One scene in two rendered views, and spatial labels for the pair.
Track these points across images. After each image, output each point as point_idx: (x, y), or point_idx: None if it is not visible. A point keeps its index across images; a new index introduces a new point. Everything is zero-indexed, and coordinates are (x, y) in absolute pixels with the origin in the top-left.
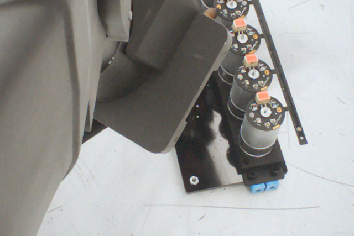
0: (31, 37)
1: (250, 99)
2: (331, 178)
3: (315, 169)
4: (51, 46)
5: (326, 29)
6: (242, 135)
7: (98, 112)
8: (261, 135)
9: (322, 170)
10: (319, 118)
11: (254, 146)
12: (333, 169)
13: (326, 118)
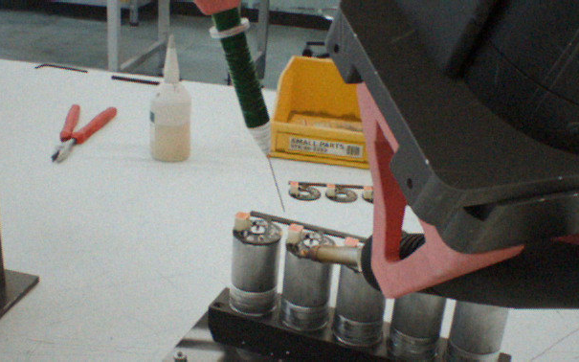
0: None
1: (444, 303)
2: (532, 356)
3: (515, 361)
4: None
5: (339, 271)
6: (475, 350)
7: None
8: (506, 314)
9: (519, 356)
10: (449, 328)
11: (496, 350)
12: (522, 350)
13: (451, 323)
